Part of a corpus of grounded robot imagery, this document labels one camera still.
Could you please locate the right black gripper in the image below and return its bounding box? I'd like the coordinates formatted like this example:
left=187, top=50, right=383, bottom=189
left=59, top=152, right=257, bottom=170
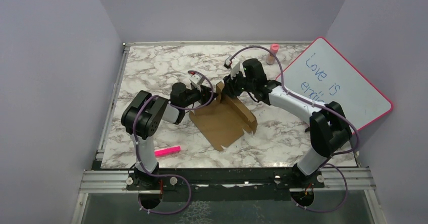
left=221, top=68, right=254, bottom=99

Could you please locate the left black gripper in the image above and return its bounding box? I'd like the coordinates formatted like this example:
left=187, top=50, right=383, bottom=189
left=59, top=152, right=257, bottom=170
left=181, top=84, right=218, bottom=108

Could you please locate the brown cardboard box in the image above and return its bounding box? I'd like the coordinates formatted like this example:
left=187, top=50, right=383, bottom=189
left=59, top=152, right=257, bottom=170
left=189, top=82, right=258, bottom=151

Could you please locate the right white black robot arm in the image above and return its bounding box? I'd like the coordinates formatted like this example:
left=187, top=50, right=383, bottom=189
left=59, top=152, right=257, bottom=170
left=223, top=59, right=352, bottom=187

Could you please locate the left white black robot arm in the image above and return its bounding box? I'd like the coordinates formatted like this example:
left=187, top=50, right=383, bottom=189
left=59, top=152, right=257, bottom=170
left=121, top=70, right=218, bottom=189

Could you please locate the pink-capped small bottle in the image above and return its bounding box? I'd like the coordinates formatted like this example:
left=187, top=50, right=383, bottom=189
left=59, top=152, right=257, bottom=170
left=266, top=44, right=280, bottom=65

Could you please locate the pink rectangular stick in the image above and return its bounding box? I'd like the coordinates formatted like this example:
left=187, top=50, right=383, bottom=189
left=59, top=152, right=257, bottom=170
left=154, top=146, right=181, bottom=157

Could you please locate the pink-framed whiteboard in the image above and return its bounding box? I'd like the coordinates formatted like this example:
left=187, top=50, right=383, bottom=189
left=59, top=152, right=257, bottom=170
left=282, top=37, right=393, bottom=130

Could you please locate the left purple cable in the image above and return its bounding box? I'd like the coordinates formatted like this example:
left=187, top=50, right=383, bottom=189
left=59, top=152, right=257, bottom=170
left=131, top=70, right=215, bottom=215

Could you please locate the aluminium front frame rail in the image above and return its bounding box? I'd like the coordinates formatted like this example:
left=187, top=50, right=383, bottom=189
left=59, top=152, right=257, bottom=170
left=72, top=167, right=386, bottom=223

